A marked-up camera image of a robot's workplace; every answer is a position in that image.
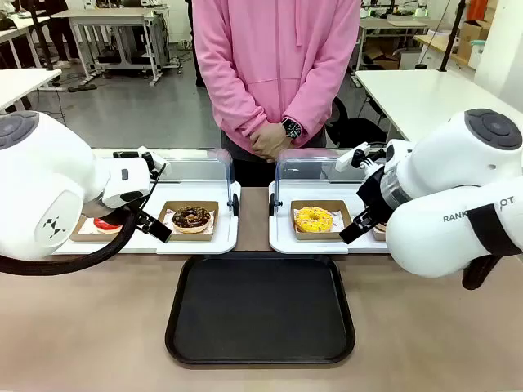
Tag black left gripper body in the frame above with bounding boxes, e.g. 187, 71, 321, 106
83, 198, 140, 225

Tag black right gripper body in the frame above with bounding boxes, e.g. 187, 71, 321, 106
356, 165, 393, 220

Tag person's right forearm pink sleeve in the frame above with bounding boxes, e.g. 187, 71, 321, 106
194, 60, 262, 142

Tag person's left forearm pink sleeve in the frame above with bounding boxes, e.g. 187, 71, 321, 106
285, 60, 360, 148

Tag red glazed donut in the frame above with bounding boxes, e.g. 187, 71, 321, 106
92, 216, 123, 234

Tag chocolate donut with nuts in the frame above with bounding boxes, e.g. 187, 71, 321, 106
171, 206, 214, 234

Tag yellow sprinkled donut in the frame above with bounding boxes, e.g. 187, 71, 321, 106
293, 207, 335, 234

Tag black plastic serving tray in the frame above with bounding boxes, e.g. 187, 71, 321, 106
164, 253, 356, 366

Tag person's right hand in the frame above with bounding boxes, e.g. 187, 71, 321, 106
248, 127, 283, 164

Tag person's left hand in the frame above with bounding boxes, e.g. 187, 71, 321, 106
255, 122, 292, 157

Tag white display case base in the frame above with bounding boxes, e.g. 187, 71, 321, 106
52, 179, 240, 256

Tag clear display case lid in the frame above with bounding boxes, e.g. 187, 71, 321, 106
92, 147, 242, 217
275, 149, 369, 216

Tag black office chair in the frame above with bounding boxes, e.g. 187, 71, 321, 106
325, 96, 388, 149

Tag right white display case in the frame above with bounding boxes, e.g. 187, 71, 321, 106
268, 179, 393, 255

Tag black wristwatch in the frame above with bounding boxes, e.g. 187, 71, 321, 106
281, 117, 303, 140

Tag person's dark trousers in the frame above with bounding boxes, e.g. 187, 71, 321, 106
221, 130, 328, 187

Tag large white table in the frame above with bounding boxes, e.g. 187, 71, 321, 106
354, 68, 523, 142

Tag person's pink hoodie torso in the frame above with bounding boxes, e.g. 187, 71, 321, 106
191, 0, 363, 150

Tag grey background workbench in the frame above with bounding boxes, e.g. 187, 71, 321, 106
359, 16, 430, 74

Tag black stand pole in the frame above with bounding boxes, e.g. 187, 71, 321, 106
437, 0, 467, 73

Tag background person dark clothes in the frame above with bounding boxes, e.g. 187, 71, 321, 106
42, 0, 83, 69

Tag brown cardboard carton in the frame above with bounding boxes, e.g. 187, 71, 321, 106
457, 19, 494, 58

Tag grey background desk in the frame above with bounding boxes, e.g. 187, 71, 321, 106
51, 7, 168, 87

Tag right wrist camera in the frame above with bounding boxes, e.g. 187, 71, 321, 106
334, 142, 387, 175

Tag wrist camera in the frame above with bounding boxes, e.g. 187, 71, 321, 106
112, 145, 171, 180
334, 142, 387, 175

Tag black sleeved arm cable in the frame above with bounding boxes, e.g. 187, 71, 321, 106
0, 206, 142, 277

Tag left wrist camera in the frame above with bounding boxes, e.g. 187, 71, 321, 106
112, 145, 171, 180

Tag black strap on arm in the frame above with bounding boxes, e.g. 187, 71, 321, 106
467, 203, 523, 258

